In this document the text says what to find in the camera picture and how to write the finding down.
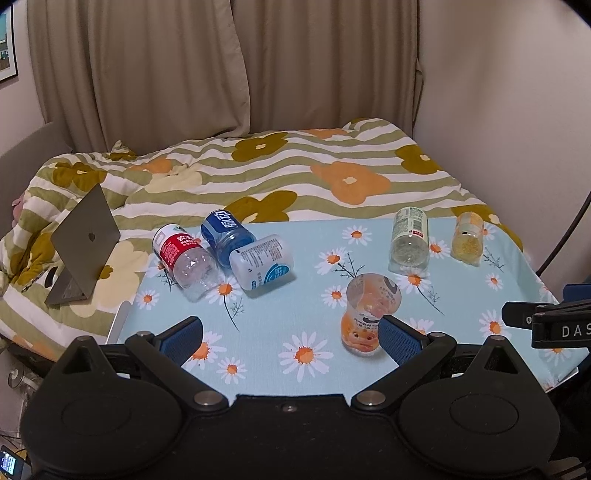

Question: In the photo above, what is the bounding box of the grey laptop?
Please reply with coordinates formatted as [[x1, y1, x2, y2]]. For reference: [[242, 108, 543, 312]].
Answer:
[[44, 183, 122, 306]]

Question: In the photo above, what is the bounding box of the blue label plastic bottle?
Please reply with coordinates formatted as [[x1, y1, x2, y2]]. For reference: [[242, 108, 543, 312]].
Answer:
[[200, 209, 257, 269]]

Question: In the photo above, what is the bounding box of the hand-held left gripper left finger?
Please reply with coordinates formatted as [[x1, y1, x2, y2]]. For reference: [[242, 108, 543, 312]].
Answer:
[[56, 316, 230, 411]]

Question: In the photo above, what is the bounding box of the floral striped blanket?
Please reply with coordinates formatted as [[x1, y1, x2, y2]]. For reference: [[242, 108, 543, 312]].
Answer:
[[0, 117, 525, 366]]

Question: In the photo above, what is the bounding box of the light blue daisy tablecloth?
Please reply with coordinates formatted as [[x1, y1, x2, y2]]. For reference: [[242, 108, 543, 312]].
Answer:
[[109, 217, 591, 394]]

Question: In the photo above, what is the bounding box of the framed wall picture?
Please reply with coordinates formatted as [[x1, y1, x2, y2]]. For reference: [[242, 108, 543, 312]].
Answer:
[[0, 4, 20, 83]]

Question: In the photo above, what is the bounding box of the red label clear plastic cup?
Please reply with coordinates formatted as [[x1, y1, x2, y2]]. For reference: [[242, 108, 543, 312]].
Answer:
[[152, 224, 220, 304]]

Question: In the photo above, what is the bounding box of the white label plastic bottle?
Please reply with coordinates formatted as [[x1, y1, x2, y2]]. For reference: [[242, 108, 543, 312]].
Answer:
[[229, 234, 295, 292]]

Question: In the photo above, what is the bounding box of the grey headboard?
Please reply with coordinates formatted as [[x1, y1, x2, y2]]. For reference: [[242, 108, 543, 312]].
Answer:
[[0, 121, 71, 232]]

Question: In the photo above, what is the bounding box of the beige curtain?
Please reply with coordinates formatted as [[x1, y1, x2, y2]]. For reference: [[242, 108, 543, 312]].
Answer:
[[230, 0, 425, 139], [26, 0, 253, 153]]

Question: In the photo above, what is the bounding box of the orange cartoon clear plastic cup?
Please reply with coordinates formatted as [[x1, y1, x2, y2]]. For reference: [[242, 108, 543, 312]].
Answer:
[[341, 272, 402, 357]]

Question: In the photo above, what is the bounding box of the small screen device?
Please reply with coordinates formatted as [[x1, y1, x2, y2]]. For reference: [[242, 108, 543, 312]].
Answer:
[[0, 445, 27, 479]]

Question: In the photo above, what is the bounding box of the black cable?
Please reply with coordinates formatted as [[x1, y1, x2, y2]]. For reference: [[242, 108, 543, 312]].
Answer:
[[537, 190, 591, 278]]

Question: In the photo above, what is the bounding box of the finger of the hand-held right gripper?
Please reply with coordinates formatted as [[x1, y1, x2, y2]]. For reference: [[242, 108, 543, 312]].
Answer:
[[502, 298, 591, 330]]

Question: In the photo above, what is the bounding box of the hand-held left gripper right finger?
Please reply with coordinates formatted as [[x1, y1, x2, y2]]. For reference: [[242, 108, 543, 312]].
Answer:
[[351, 315, 523, 411]]

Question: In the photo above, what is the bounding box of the small yellow jar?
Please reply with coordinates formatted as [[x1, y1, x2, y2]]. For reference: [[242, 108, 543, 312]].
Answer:
[[451, 211, 485, 265]]

